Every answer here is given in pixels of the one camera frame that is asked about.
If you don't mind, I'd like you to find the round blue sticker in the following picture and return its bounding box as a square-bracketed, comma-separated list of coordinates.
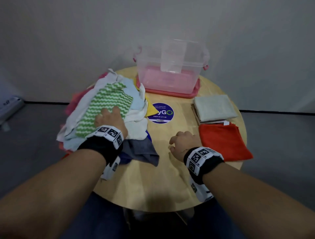
[147, 102, 175, 124]

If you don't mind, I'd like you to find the person's left forearm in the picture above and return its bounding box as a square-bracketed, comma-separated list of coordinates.
[0, 149, 108, 239]

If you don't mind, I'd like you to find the black marker wristband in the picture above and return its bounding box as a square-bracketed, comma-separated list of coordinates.
[183, 147, 225, 203]
[77, 125, 124, 181]

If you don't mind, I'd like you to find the pink cloth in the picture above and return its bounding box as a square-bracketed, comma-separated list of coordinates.
[64, 71, 109, 117]

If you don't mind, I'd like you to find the folded orange cloth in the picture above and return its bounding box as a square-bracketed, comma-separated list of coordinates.
[198, 123, 254, 162]

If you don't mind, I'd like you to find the white terry cloth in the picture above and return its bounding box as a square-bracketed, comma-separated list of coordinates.
[123, 85, 148, 141]

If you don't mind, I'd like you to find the white box on floor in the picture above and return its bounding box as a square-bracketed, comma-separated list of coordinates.
[0, 96, 25, 125]

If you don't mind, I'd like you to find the person's right hand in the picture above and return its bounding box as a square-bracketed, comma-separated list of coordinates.
[168, 131, 203, 163]

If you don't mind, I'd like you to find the yellow cloth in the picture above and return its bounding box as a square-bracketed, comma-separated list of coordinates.
[134, 79, 159, 118]

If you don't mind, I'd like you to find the gray cloth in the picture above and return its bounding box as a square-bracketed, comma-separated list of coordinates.
[119, 138, 160, 167]

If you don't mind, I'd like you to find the folded beige cloth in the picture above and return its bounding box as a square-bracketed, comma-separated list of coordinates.
[193, 95, 239, 123]

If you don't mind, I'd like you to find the person's right forearm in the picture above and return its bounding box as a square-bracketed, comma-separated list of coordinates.
[202, 161, 315, 239]

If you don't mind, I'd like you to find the green white striped cloth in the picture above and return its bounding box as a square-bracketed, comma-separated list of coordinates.
[75, 82, 134, 138]

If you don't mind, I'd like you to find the light blue cloth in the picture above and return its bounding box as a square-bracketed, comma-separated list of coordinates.
[118, 77, 146, 110]

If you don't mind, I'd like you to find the pink box lid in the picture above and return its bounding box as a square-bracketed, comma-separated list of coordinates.
[136, 74, 201, 99]

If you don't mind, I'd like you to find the dark blue cloth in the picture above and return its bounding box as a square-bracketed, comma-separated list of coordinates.
[118, 129, 153, 165]

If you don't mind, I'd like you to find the person's left hand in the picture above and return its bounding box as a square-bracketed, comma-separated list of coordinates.
[95, 106, 128, 139]

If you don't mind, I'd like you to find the dark table base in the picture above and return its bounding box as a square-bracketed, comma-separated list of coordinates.
[123, 207, 195, 239]

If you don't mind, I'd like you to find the folded tan cloth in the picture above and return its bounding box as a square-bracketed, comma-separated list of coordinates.
[191, 103, 232, 126]

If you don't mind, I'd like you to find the clear plastic storage box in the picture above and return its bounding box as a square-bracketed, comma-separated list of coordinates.
[132, 38, 210, 95]

